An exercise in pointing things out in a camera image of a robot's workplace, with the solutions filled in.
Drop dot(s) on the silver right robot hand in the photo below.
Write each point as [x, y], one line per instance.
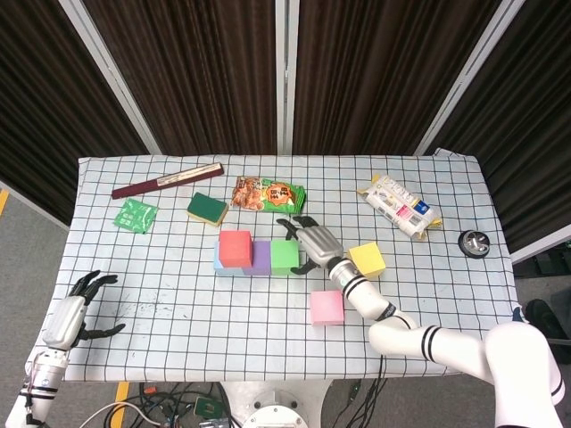
[321, 245]

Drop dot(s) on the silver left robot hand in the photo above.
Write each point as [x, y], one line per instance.
[64, 321]

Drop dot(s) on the green foam cube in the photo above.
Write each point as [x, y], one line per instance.
[284, 256]

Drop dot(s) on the yellow foam cube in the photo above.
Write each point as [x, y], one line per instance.
[368, 260]

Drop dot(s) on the purple foam cube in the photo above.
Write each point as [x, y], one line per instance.
[261, 258]

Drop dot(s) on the pink foam cube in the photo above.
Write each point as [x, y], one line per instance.
[327, 307]

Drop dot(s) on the red foam cube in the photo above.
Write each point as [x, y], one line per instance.
[235, 249]

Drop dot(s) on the light blue foam cube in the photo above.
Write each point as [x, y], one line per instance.
[227, 271]

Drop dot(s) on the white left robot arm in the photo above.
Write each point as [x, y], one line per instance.
[44, 379]

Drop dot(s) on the orange green snack bag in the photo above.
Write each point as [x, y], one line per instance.
[267, 196]

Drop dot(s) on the white plastic noodle package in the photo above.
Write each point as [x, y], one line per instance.
[401, 207]

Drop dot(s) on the green and yellow sponge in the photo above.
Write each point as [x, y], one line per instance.
[207, 208]

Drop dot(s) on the green sachet packet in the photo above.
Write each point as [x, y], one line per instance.
[136, 216]

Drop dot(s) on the dark red folded fan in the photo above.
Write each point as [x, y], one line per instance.
[178, 178]

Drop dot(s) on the green circuit board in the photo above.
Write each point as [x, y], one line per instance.
[207, 406]

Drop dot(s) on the dark brown curtain panel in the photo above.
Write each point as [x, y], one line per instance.
[379, 76]
[44, 111]
[192, 76]
[535, 134]

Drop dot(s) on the black bulky floor object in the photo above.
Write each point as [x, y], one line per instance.
[548, 314]

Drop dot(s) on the white partition base rail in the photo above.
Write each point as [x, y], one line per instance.
[31, 205]
[540, 246]

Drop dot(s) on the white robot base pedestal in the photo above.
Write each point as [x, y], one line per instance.
[276, 401]

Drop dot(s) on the white partition post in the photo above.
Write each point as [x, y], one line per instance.
[286, 76]
[111, 76]
[469, 76]

